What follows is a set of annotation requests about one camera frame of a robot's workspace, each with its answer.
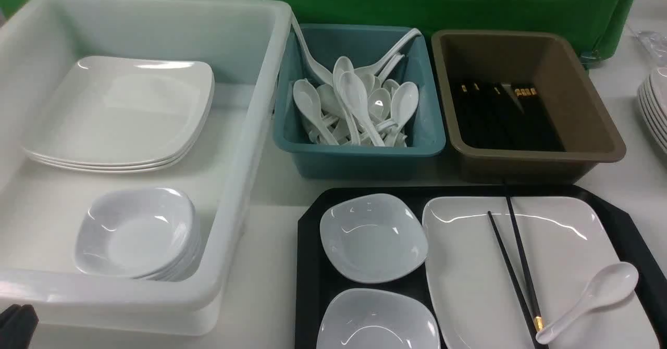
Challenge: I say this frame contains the white spoon right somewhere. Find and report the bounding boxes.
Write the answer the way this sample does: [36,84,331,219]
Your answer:
[385,82,419,141]

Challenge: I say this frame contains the stack of white plates in bin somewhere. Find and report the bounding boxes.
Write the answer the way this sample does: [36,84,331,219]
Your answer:
[21,56,215,173]

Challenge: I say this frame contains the white square bowl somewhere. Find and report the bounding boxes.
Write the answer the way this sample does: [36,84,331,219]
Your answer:
[319,193,429,283]
[316,288,441,348]

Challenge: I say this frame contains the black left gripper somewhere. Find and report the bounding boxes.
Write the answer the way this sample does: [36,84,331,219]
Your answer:
[1,304,40,348]

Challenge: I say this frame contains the white ladle in teal bin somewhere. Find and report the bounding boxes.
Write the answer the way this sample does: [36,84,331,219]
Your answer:
[291,14,422,86]

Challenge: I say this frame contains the brown plastic bin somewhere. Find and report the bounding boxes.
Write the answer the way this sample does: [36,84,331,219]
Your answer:
[431,30,626,184]

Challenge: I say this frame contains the large white plastic bin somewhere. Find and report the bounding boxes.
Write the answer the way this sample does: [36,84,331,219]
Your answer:
[0,0,293,337]

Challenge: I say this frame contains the white ceramic spoon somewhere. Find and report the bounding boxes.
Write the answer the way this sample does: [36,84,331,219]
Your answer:
[535,261,639,345]

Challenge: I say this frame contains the white spoon front left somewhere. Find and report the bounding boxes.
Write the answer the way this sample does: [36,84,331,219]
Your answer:
[293,79,339,145]

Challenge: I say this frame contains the teal plastic bin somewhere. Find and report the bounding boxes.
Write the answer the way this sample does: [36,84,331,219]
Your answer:
[273,24,446,180]

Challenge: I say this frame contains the pile of black chopsticks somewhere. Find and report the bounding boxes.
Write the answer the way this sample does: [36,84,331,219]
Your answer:
[452,80,565,152]

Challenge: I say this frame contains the stack of plates at right edge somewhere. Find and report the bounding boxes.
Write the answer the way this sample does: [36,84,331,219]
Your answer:
[637,66,666,153]

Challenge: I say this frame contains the white spoon centre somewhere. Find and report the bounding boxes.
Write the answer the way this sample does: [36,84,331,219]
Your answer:
[340,71,385,147]

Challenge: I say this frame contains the stack of white bowls in bin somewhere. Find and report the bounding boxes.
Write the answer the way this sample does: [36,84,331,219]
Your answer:
[73,187,203,282]

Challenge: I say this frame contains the large white square plate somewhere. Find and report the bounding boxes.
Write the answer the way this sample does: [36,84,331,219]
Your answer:
[422,196,660,348]

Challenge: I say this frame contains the black serving tray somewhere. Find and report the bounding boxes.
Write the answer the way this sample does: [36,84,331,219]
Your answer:
[294,185,665,348]

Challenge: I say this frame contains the clear plastic wrap at right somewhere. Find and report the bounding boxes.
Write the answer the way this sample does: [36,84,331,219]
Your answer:
[633,30,666,67]

